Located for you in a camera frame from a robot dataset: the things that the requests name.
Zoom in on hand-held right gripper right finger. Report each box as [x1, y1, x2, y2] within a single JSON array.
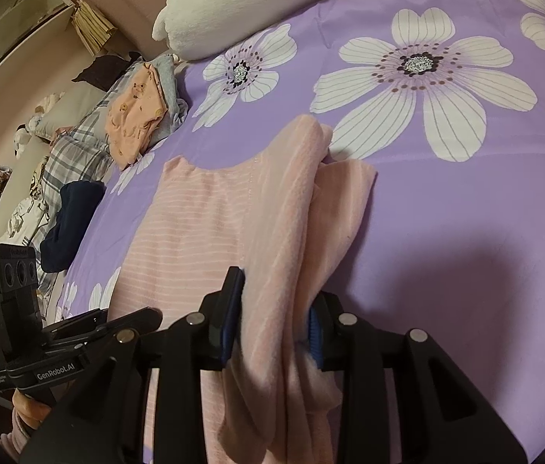
[[307, 292, 527, 464]]

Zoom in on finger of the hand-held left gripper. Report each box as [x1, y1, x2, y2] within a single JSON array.
[[41, 309, 109, 345], [66, 307, 163, 355]]

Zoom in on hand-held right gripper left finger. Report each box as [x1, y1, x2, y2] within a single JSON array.
[[19, 266, 247, 464]]

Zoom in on pink striped garment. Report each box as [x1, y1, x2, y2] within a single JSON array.
[[108, 116, 378, 464]]

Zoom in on person's left forearm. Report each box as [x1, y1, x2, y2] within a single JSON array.
[[0, 411, 36, 462]]

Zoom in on person's left hand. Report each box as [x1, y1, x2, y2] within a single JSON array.
[[12, 389, 58, 432]]

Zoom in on white printed cloth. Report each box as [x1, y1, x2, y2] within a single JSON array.
[[7, 155, 61, 252]]

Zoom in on dark navy cloth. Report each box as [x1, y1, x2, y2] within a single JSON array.
[[41, 180, 106, 273]]

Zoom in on purple floral bedsheet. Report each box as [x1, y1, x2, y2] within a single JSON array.
[[55, 0, 545, 464]]

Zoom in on grey plaid cloth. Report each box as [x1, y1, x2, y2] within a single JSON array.
[[36, 65, 157, 194]]

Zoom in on white stuffed toy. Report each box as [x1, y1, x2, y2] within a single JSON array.
[[14, 123, 36, 158]]

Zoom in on grey pillow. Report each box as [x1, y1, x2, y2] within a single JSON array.
[[31, 82, 109, 141]]

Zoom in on folded orange printed garment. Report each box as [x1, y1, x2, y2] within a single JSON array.
[[105, 63, 169, 170]]

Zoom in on folded grey garment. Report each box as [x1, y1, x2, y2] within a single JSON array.
[[137, 53, 189, 146]]

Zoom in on dark brown cloth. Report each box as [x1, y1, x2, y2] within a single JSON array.
[[72, 52, 145, 92]]

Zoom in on beige fringed cloth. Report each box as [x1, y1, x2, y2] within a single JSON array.
[[70, 1, 118, 48]]

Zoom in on white plush pillow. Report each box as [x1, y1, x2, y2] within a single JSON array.
[[152, 0, 351, 61]]

